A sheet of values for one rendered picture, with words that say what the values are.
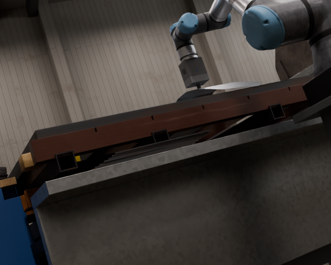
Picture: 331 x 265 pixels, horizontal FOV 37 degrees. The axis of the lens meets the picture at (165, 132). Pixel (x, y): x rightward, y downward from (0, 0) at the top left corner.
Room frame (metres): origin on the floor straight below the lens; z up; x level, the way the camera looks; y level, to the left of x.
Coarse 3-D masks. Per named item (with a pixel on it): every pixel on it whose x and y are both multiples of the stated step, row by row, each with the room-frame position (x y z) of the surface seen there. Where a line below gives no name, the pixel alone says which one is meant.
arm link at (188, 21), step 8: (184, 16) 1.83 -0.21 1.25; (192, 16) 1.83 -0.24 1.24; (200, 16) 1.87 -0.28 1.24; (184, 24) 1.83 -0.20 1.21; (192, 24) 1.83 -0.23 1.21; (200, 24) 1.86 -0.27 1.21; (176, 32) 1.91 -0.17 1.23; (184, 32) 1.86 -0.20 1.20; (192, 32) 1.86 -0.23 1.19; (200, 32) 1.89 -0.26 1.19; (184, 40) 1.93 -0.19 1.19
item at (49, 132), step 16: (288, 80) 1.74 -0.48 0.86; (304, 80) 1.78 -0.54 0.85; (208, 96) 1.58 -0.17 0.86; (224, 96) 1.61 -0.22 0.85; (240, 96) 1.64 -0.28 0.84; (128, 112) 1.44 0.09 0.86; (144, 112) 1.47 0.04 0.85; (160, 112) 1.49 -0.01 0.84; (288, 112) 2.22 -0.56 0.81; (48, 128) 1.32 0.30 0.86; (64, 128) 1.34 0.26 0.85; (80, 128) 1.37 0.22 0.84; (208, 128) 1.93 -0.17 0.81; (224, 128) 2.07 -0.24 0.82; (128, 144) 1.70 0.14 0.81; (192, 144) 2.23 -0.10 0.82; (16, 176) 1.68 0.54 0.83; (32, 176) 1.71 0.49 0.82
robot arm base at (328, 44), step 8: (328, 32) 1.23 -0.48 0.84; (312, 40) 1.27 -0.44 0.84; (320, 40) 1.24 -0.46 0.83; (328, 40) 1.23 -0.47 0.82; (312, 48) 1.28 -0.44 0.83; (320, 48) 1.25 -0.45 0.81; (328, 48) 1.23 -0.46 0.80; (312, 56) 1.29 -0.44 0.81; (320, 56) 1.24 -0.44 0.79; (328, 56) 1.23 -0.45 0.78; (320, 64) 1.25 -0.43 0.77; (328, 64) 1.23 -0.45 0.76; (320, 72) 1.25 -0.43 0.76
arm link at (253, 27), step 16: (224, 0) 1.40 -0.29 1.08; (240, 0) 1.30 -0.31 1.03; (256, 0) 1.24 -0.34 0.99; (272, 0) 1.22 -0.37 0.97; (288, 0) 1.22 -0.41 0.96; (256, 16) 1.20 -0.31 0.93; (272, 16) 1.19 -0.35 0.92; (288, 16) 1.20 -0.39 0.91; (304, 16) 1.21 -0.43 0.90; (256, 32) 1.23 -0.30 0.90; (272, 32) 1.20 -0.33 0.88; (288, 32) 1.21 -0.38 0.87; (304, 32) 1.23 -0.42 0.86; (256, 48) 1.26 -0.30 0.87; (272, 48) 1.26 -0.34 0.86
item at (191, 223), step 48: (288, 144) 1.59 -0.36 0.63; (96, 192) 1.27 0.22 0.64; (144, 192) 1.34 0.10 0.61; (192, 192) 1.40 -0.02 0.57; (240, 192) 1.47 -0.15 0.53; (288, 192) 1.55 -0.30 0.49; (48, 240) 1.20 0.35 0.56; (96, 240) 1.26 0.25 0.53; (144, 240) 1.32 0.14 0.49; (192, 240) 1.38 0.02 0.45; (240, 240) 1.45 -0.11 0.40; (288, 240) 1.52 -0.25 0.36
